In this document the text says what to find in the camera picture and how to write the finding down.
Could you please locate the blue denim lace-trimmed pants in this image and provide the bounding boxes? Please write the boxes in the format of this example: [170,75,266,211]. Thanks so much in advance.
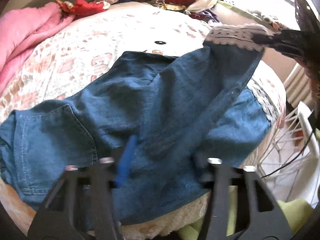
[1,24,271,225]

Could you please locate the green cushion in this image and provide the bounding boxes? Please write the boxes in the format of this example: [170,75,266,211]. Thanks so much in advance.
[178,187,315,240]

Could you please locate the purple clothes pile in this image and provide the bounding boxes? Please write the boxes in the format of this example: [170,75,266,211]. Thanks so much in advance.
[189,9,220,23]

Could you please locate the peach white patterned bedspread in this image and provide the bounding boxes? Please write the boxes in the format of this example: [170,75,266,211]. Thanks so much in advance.
[1,2,286,239]

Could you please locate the pink folded blanket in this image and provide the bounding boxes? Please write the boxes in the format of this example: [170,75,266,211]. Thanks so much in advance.
[1,2,74,92]

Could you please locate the red patterned cloth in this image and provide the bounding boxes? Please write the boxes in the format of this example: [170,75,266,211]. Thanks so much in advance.
[55,0,111,17]

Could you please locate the white wire laundry basket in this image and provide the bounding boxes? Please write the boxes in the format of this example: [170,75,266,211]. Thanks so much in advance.
[257,102,319,208]

